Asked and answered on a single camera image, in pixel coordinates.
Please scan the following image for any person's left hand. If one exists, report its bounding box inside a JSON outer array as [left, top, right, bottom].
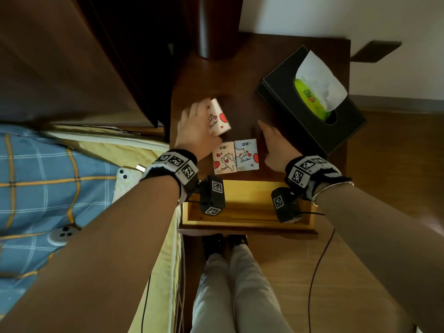
[[174, 97, 222, 163]]

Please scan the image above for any person's right hand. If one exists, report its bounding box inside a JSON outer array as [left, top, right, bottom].
[[257, 119, 303, 174]]

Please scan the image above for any blue cartoon tissue pack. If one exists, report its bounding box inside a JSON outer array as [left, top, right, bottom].
[[234, 138, 260, 172]]

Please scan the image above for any pink cartoon tissue pack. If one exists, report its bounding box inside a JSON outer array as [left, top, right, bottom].
[[211, 141, 238, 176]]

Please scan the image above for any black tissue box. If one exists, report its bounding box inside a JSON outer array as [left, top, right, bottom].
[[256, 44, 368, 157]]

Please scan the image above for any light wooden drawer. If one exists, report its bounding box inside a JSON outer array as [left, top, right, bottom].
[[179, 179, 318, 236]]

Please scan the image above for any green tissue pack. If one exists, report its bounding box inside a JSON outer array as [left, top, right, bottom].
[[293, 78, 332, 122]]

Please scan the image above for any white tissue sheet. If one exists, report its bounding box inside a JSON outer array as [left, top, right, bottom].
[[295, 50, 349, 112]]

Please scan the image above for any person's right forearm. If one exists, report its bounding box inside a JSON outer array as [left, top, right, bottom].
[[314, 183, 444, 333]]

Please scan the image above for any person's left forearm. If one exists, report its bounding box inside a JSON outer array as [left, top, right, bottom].
[[0, 175, 181, 333]]

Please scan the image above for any person's right leg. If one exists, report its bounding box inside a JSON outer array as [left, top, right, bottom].
[[228, 244, 294, 333]]

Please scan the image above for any person's leg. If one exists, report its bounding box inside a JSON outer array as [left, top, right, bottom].
[[228, 244, 294, 333], [190, 253, 236, 333]]

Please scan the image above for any person's left leg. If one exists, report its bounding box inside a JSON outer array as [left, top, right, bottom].
[[190, 253, 236, 333]]

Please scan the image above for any black white marker wristband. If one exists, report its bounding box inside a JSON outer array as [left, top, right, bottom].
[[284, 155, 353, 202], [140, 148, 200, 205]]

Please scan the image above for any white phone with pink case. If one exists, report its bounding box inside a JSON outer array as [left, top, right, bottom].
[[112, 166, 143, 205]]

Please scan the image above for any yellow bed sheet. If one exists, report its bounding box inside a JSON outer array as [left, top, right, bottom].
[[45, 124, 185, 333]]

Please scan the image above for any black right shoe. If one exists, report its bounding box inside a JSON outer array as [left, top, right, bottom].
[[227, 234, 249, 250]]

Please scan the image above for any black shoe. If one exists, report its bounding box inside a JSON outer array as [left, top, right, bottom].
[[202, 234, 226, 260], [227, 234, 249, 250]]

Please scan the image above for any black left shoe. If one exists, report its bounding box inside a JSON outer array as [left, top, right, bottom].
[[202, 234, 226, 260]]

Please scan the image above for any grey baseboard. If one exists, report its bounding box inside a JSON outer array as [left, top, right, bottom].
[[348, 94, 444, 113]]

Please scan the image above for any dark wooden headboard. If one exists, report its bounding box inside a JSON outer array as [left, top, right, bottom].
[[0, 0, 195, 129]]

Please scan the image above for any white handheld controller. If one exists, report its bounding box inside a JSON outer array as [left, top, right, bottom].
[[47, 223, 82, 247]]

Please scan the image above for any blue plaid blanket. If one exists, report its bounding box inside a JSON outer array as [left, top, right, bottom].
[[0, 123, 120, 320]]

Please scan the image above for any silver bracelet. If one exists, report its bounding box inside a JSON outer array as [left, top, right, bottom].
[[310, 180, 355, 205]]

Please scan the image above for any dark wooden post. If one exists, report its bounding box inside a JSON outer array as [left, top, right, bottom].
[[194, 0, 244, 60]]

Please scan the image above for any black wall socket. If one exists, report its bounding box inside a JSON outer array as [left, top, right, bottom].
[[349, 40, 402, 63]]

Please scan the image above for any black cable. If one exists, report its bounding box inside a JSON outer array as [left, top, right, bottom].
[[299, 211, 336, 333], [140, 270, 152, 333]]

